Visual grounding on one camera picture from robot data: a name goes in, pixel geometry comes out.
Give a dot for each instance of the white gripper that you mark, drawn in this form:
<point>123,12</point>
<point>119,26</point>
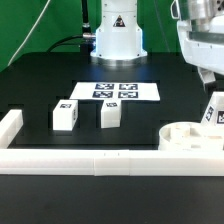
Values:
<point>200,28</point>

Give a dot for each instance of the white round stool seat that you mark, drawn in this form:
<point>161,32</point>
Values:
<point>191,136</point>

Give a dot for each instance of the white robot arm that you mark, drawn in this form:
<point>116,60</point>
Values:
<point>119,39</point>

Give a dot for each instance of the white sheet with markers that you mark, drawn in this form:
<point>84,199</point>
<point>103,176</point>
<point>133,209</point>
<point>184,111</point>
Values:
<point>115,90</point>

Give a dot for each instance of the white U-shaped fence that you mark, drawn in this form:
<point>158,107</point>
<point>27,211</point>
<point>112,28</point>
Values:
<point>101,162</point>

